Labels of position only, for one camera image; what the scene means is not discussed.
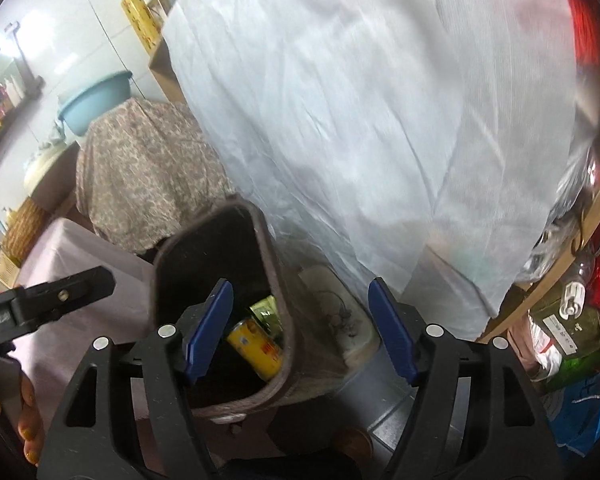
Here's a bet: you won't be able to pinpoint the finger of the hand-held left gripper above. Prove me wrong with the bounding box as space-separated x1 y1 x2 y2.
10 266 117 333

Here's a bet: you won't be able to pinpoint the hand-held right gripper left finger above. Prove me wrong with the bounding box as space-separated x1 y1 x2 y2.
36 279 235 480

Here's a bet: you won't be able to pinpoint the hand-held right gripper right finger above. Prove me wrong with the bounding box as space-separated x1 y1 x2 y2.
367 277 556 480

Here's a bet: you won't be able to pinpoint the yellow drink can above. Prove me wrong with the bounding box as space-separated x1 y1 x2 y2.
226 319 284 377

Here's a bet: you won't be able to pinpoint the green drink carton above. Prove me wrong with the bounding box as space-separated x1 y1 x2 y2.
250 296 283 341

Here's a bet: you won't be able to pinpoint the brown trash bin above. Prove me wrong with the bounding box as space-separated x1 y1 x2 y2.
151 200 301 423

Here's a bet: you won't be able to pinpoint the person's left hand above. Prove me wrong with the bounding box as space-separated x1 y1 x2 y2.
0 372 46 463

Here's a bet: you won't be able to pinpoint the beige chopstick holder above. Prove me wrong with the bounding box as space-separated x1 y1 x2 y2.
0 232 21 286

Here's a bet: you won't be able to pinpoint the dirty white bucket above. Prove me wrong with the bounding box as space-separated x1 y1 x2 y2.
290 265 381 361

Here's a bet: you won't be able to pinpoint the purple tablecloth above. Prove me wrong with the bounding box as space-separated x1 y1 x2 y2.
0 217 156 426

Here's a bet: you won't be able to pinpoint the brown pot with white lid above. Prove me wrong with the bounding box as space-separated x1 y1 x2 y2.
24 147 81 206

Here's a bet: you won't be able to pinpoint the floral cloth cover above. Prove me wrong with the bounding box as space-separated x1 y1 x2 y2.
75 99 236 256

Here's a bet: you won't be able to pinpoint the green plastic bottle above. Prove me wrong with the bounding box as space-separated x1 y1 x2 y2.
527 280 600 391

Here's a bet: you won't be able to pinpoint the round wooden shelf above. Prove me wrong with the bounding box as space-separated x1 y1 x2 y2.
480 150 600 341

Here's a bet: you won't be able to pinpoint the blue plastic basin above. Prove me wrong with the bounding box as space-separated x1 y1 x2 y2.
57 71 133 137

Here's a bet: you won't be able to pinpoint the blue plastic bag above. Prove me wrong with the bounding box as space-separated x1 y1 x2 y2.
540 375 600 461

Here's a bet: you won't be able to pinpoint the clear plastic bag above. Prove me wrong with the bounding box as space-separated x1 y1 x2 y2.
520 145 600 281

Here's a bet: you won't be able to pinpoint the white plastic bag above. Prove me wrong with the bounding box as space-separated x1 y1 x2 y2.
162 0 600 341

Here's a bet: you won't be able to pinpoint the wooden cabinet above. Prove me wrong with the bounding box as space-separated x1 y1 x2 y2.
147 35 191 106

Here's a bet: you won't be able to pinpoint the tall yellow box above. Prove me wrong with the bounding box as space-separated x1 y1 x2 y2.
121 0 161 53

